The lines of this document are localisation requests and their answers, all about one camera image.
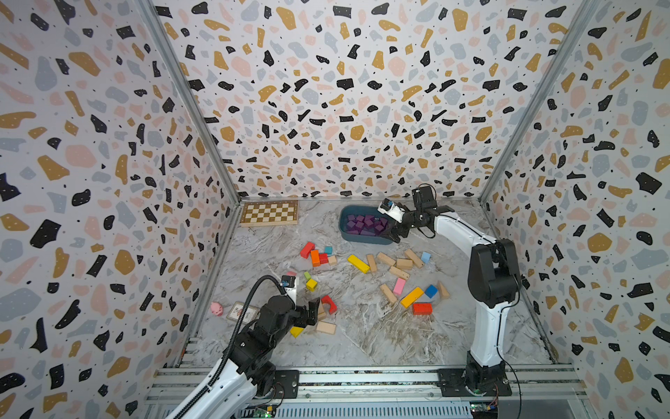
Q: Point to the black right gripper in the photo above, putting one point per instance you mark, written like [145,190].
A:
[400,233]

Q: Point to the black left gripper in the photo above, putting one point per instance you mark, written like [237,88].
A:
[304,320]

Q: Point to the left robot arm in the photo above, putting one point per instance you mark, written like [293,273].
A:
[245,371]

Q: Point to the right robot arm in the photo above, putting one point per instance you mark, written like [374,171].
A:
[493,280]

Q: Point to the teal plastic storage bin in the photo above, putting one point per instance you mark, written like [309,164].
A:
[364,224]

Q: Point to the yellow block near gripper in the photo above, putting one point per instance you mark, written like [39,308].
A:
[296,331]

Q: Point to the natural wood square block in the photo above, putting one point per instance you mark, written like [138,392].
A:
[326,327]

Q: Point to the red arch block front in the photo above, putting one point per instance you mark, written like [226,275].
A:
[329,302]

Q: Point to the yellow cube block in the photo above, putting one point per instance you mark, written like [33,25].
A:
[311,285]

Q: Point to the natural wood long block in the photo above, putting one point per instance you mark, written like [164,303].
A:
[414,258]

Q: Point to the light blue cube block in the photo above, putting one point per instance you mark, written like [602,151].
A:
[425,257]

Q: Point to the natural wood flat block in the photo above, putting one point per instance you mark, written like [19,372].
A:
[404,264]

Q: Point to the orange rectangular block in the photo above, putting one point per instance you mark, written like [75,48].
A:
[315,257]

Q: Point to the natural wood thick block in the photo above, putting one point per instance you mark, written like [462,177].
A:
[386,259]

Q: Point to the square card on table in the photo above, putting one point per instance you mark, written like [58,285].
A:
[249,315]

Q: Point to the pink rectangular block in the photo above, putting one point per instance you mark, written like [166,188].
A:
[399,286]

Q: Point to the yellow orange long block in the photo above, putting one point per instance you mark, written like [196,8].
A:
[412,297]

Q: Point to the natural wood long plank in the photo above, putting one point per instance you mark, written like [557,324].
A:
[388,294]

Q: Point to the red wedge block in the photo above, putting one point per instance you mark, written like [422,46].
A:
[422,309]

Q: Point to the wooden chessboard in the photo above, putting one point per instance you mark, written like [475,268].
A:
[268,214]

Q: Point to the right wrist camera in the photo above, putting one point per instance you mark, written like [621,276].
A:
[392,210]

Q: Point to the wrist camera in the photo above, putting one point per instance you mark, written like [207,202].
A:
[289,283]
[392,210]

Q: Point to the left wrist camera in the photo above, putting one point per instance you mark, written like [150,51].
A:
[289,283]

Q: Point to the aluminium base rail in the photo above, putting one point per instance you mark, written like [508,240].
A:
[533,391]

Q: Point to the aluminium corner post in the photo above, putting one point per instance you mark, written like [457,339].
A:
[583,16]

